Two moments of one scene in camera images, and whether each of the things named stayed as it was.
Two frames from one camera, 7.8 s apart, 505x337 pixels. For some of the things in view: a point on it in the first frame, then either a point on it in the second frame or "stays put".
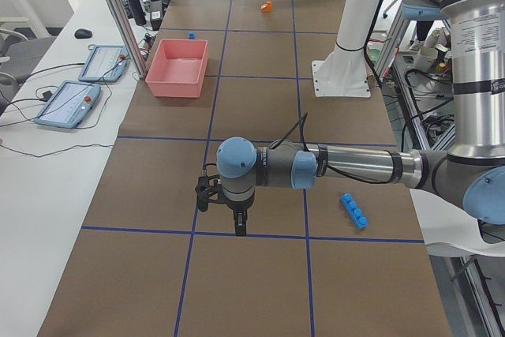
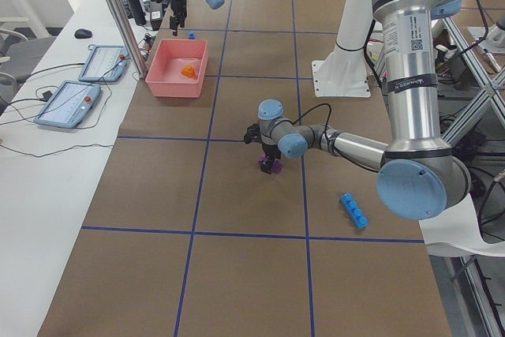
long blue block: (350, 205) stays put
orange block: (267, 7) → (188, 71)
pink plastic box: (178, 68) stays put
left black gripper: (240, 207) → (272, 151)
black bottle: (136, 5) stays put
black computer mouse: (81, 33) stays put
